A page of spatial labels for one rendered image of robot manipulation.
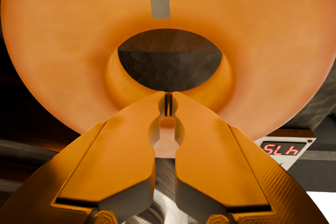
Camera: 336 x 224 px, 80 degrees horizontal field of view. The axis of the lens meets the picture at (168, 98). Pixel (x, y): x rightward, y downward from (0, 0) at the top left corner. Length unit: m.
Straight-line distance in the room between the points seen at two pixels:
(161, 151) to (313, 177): 8.98
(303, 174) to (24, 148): 8.89
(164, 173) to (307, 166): 9.00
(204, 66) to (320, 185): 8.85
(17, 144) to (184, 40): 0.17
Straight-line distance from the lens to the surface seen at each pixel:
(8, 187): 0.24
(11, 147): 0.21
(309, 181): 8.93
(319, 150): 6.17
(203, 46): 0.21
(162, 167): 0.28
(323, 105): 0.42
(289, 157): 0.50
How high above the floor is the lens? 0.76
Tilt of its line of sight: 44 degrees up
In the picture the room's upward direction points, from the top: 179 degrees counter-clockwise
